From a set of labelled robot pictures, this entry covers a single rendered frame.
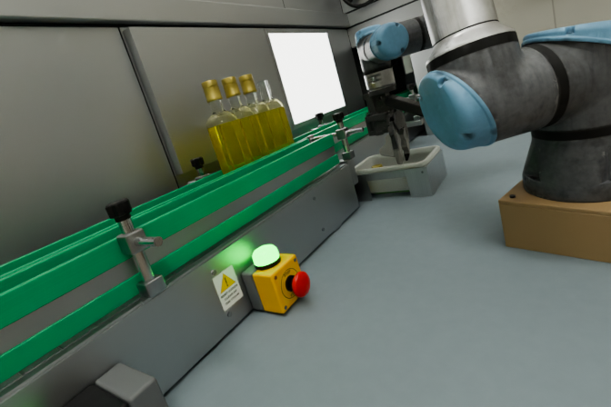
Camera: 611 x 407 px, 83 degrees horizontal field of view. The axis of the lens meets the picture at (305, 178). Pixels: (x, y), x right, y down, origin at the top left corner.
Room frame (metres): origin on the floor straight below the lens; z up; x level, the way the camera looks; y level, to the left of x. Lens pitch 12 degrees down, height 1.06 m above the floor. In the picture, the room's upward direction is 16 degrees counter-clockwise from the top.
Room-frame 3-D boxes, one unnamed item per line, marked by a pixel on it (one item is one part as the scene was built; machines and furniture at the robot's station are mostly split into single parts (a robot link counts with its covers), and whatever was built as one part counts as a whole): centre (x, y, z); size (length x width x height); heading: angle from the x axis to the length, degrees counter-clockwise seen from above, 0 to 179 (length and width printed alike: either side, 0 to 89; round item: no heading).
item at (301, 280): (0.51, 0.06, 0.79); 0.04 x 0.03 x 0.04; 143
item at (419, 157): (0.96, -0.26, 0.80); 0.22 x 0.17 x 0.09; 53
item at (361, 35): (0.93, -0.26, 1.14); 0.09 x 0.08 x 0.11; 2
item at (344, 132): (0.92, -0.11, 0.95); 0.17 x 0.03 x 0.12; 53
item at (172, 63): (1.19, 0.02, 1.15); 0.90 x 0.03 x 0.34; 143
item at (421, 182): (0.97, -0.23, 0.79); 0.27 x 0.17 x 0.08; 53
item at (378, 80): (0.93, -0.26, 1.06); 0.08 x 0.08 x 0.05
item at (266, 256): (0.54, 0.10, 0.84); 0.04 x 0.04 x 0.03
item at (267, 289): (0.54, 0.10, 0.79); 0.07 x 0.07 x 0.07; 53
